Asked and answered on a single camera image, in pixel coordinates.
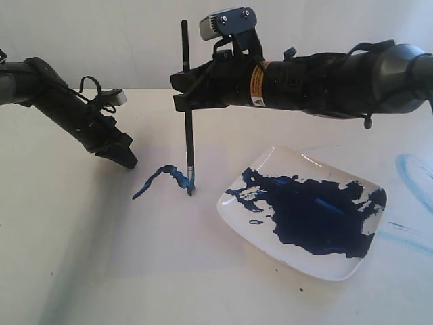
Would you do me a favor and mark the black paintbrush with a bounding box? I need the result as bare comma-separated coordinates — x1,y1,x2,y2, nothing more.
181,20,195,196

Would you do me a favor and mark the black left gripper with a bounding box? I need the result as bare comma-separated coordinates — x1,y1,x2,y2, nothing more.
32,57,137,169

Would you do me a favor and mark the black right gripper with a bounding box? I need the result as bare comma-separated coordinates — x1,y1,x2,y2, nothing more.
170,47,308,112

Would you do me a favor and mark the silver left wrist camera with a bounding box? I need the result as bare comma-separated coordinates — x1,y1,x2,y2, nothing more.
101,89,127,107

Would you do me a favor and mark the white square paint plate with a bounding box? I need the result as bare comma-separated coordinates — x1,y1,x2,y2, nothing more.
217,146,387,281

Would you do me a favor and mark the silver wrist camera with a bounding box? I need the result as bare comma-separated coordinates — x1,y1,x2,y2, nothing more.
199,7,257,41
101,89,127,107

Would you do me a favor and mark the white sheet of paper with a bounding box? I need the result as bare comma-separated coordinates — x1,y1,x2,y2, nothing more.
108,144,244,278

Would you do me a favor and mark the black left camera cable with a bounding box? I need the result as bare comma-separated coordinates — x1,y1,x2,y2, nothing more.
64,76,118,114

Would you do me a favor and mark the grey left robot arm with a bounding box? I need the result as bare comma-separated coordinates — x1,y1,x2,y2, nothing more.
1,52,137,169

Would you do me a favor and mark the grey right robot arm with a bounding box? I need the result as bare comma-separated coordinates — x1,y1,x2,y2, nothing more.
170,40,432,128

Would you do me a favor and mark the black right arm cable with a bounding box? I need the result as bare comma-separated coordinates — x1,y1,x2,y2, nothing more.
211,32,268,68

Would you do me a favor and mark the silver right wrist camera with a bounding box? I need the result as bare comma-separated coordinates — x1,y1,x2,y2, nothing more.
199,7,257,41

